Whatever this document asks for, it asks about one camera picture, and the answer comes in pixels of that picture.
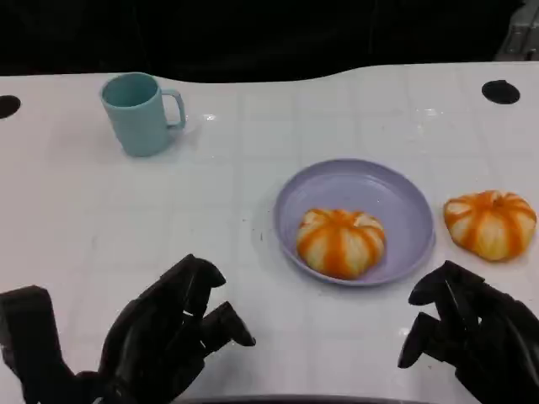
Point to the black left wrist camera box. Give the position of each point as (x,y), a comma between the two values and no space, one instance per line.
(29,332)

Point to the pale green mug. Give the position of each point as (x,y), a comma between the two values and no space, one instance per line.
(139,126)

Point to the lilac plate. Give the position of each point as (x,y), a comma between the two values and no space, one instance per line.
(396,202)

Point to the orange and white bread roll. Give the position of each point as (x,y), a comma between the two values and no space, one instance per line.
(341,244)
(490,227)

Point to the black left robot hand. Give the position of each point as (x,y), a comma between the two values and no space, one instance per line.
(156,320)

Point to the grey machine frame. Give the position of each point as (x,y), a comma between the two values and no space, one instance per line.
(522,33)

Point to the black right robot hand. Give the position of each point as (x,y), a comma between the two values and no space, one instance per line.
(492,330)

